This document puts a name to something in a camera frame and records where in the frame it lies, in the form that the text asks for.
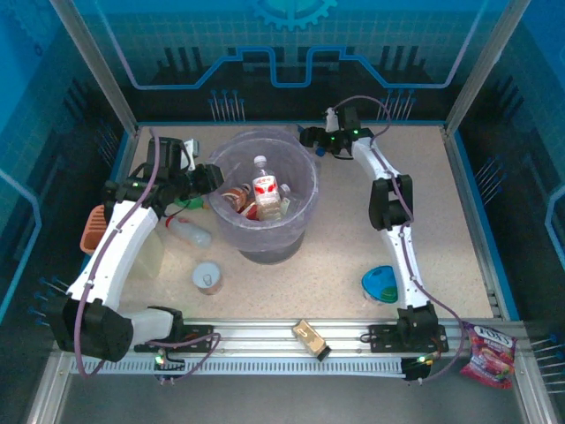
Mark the aluminium front rail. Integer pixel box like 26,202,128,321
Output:
56,317,526,360

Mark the tin can with pull tab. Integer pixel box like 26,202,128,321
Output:
191,261,224,296

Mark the white bottle with red cap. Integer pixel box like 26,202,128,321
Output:
165,215,213,249

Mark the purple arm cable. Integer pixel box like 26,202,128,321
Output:
72,127,221,382
333,95,467,383

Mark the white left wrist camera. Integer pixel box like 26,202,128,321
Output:
182,138,199,172

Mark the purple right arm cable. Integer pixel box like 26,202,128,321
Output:
333,95,467,383

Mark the slotted grey cable duct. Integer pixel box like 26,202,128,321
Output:
69,357,407,377

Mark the small black controller board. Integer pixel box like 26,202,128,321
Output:
402,352,436,383
153,351,186,384

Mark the blue plastic bowl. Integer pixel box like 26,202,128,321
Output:
361,264,399,306

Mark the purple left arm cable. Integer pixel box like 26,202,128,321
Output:
72,127,221,382

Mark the pale yellow translucent container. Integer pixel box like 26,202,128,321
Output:
130,229,167,279

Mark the red gold snack tube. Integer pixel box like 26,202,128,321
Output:
220,185,253,214

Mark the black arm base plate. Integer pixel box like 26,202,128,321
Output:
134,324,215,354
368,324,449,353

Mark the clear bottle red white label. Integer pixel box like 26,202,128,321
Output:
251,154,283,223

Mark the gold bottle with black cap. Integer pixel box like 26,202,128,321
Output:
291,318,332,363

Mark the grey bin with purple liner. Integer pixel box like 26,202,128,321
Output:
207,127,321,266

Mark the orange plastic basket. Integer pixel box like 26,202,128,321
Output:
80,205,109,255

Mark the aluminium frame post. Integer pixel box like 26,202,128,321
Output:
49,0,141,134
442,0,531,136

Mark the purple candy bag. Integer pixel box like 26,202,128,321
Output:
459,322,518,390

